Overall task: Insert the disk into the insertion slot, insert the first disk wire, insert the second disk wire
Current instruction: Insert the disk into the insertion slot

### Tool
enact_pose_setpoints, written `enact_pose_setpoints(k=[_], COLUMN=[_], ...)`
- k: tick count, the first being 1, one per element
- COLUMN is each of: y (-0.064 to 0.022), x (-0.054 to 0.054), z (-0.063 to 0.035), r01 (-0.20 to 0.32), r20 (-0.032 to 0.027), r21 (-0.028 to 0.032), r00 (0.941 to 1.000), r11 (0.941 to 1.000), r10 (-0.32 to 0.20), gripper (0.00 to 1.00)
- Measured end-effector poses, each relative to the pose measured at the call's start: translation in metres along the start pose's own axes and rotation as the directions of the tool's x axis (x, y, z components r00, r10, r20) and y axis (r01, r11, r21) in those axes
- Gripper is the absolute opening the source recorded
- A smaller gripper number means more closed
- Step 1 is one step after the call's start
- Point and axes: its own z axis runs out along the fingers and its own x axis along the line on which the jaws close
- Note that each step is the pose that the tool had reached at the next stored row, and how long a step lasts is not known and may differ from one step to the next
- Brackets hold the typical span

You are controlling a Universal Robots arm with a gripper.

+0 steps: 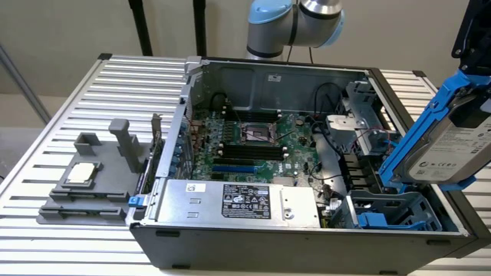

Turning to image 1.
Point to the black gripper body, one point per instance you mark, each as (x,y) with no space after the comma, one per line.
(474,34)

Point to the hard disk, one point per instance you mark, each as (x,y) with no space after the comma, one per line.
(434,149)

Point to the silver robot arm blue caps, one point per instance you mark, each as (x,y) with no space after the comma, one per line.
(268,31)

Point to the grey metal disk bay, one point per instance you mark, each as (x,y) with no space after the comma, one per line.
(364,115)

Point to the grey disk bay blue latch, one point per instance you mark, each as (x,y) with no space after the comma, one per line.
(391,212)

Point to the black RAM slot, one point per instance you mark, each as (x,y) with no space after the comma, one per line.
(254,112)
(252,147)
(254,117)
(252,155)

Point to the blue expansion slot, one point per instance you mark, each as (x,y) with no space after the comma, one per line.
(234,169)

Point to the silver metal drive box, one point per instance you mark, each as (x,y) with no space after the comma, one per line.
(342,128)

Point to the green motherboard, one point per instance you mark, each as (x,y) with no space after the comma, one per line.
(268,138)

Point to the silver chipset heatsink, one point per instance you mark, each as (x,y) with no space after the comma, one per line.
(286,181)

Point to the CPU socket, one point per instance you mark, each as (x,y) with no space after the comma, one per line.
(256,132)

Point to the black open PC case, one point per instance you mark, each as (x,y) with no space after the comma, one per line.
(299,247)

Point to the silver power supply unit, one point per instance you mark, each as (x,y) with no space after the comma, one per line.
(238,202)

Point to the black stand pole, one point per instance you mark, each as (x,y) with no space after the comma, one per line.
(143,27)
(199,27)

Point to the graphics card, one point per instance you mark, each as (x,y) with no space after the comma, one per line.
(156,149)

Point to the blue case latch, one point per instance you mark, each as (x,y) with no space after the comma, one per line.
(136,201)

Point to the grey parts rack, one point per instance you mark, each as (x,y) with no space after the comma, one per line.
(103,178)

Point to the silver CPU chip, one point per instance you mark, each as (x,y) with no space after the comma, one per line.
(84,172)

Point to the grey metal frame bar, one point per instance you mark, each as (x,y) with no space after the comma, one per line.
(23,83)

